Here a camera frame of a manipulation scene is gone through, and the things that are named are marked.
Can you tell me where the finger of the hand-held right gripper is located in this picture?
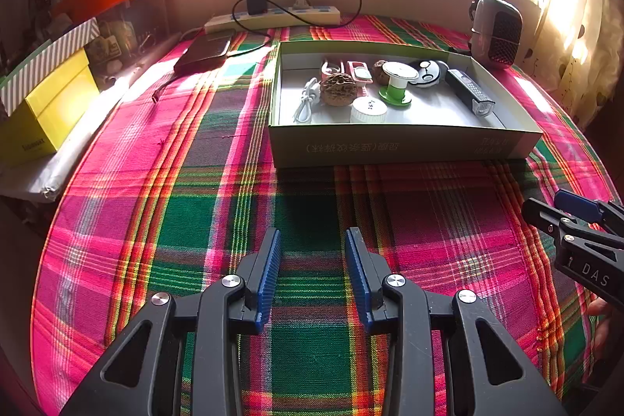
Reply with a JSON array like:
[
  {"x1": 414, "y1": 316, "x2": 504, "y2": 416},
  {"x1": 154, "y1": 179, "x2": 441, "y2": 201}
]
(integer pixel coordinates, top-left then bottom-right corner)
[
  {"x1": 555, "y1": 189, "x2": 624, "y2": 234},
  {"x1": 521, "y1": 198, "x2": 593, "y2": 246}
]

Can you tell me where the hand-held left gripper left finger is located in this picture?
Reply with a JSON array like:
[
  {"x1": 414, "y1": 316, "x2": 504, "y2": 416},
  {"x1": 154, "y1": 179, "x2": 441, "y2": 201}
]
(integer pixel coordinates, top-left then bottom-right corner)
[{"x1": 58, "y1": 227, "x2": 282, "y2": 416}]

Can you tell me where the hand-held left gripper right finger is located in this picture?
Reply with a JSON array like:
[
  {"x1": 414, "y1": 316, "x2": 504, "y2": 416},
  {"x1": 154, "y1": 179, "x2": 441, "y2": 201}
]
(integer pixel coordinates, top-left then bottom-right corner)
[{"x1": 344, "y1": 227, "x2": 569, "y2": 416}]

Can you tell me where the grey cardboard box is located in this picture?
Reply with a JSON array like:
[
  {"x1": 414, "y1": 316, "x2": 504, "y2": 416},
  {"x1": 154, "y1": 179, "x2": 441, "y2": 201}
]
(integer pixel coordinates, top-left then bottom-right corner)
[{"x1": 268, "y1": 41, "x2": 544, "y2": 168}]

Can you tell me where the black textured flashlight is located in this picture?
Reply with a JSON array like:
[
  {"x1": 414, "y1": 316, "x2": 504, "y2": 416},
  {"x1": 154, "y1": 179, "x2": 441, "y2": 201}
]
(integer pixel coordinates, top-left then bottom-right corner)
[{"x1": 446, "y1": 69, "x2": 495, "y2": 119}]

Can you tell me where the beige round jar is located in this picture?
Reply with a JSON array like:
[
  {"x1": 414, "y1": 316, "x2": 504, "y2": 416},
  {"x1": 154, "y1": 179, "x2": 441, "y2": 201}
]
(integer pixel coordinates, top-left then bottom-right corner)
[{"x1": 349, "y1": 97, "x2": 389, "y2": 124}]

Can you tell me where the white cable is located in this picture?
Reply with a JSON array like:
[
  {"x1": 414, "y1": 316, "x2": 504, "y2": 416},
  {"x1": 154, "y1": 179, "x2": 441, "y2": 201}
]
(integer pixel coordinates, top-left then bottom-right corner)
[{"x1": 292, "y1": 77, "x2": 321, "y2": 124}]

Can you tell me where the large brown wrinkled walnut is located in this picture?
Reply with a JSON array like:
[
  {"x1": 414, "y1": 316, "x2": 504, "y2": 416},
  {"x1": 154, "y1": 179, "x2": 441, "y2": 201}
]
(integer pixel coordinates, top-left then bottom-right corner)
[{"x1": 321, "y1": 73, "x2": 360, "y2": 107}]

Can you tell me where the black round gadget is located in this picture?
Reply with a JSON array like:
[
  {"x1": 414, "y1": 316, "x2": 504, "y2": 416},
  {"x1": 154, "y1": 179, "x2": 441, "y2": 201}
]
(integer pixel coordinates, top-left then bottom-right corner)
[{"x1": 408, "y1": 59, "x2": 442, "y2": 89}]

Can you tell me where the green spool with white cap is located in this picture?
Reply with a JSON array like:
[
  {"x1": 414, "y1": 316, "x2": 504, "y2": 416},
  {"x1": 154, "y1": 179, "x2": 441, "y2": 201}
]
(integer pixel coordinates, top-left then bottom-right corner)
[{"x1": 379, "y1": 61, "x2": 420, "y2": 107}]

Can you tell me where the pink carabiner clip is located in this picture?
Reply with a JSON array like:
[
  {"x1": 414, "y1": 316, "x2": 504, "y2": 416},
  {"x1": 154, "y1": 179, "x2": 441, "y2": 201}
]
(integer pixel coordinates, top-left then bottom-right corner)
[{"x1": 320, "y1": 59, "x2": 344, "y2": 81}]

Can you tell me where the person's right hand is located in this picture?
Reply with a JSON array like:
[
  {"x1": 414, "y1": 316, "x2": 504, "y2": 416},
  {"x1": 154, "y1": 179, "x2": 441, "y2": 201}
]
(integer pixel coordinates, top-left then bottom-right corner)
[{"x1": 587, "y1": 298, "x2": 624, "y2": 340}]

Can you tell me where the plaid tablecloth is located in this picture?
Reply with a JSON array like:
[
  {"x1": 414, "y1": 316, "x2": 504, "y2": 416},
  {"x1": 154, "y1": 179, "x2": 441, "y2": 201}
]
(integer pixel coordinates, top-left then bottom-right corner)
[{"x1": 32, "y1": 14, "x2": 617, "y2": 416}]

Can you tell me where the cream dotted curtain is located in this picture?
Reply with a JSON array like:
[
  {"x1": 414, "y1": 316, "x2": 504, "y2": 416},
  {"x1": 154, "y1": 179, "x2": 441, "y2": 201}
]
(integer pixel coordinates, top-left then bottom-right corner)
[{"x1": 536, "y1": 0, "x2": 624, "y2": 124}]

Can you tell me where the small pink black heater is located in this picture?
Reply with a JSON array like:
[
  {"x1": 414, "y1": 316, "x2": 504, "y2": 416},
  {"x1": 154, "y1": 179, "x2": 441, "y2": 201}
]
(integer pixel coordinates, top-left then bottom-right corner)
[{"x1": 469, "y1": 0, "x2": 523, "y2": 67}]

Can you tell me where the pink gadget with round lens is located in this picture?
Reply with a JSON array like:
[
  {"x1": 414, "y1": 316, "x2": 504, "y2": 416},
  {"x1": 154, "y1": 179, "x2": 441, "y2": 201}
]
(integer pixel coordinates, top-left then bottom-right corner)
[{"x1": 346, "y1": 60, "x2": 374, "y2": 97}]

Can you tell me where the dark power bank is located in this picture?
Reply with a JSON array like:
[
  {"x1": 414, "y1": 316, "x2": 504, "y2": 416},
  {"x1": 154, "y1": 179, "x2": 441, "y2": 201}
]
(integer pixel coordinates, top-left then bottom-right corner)
[{"x1": 174, "y1": 32, "x2": 234, "y2": 74}]

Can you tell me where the white power strip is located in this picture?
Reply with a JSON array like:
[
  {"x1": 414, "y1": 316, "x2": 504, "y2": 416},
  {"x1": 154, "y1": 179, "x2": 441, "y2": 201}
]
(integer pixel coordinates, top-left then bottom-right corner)
[{"x1": 204, "y1": 5, "x2": 340, "y2": 32}]

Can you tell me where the yellow box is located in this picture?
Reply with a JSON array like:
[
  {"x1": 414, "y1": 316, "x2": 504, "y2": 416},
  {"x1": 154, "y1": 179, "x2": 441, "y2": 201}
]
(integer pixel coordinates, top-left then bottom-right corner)
[{"x1": 0, "y1": 48, "x2": 101, "y2": 168}]

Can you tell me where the striped box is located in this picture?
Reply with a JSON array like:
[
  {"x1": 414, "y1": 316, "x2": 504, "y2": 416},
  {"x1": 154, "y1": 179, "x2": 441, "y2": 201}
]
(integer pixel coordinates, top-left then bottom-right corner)
[{"x1": 0, "y1": 17, "x2": 101, "y2": 117}]

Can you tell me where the short black cable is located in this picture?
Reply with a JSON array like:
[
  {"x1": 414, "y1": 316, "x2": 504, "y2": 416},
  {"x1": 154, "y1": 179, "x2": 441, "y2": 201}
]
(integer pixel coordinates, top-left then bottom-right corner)
[{"x1": 152, "y1": 72, "x2": 179, "y2": 101}]

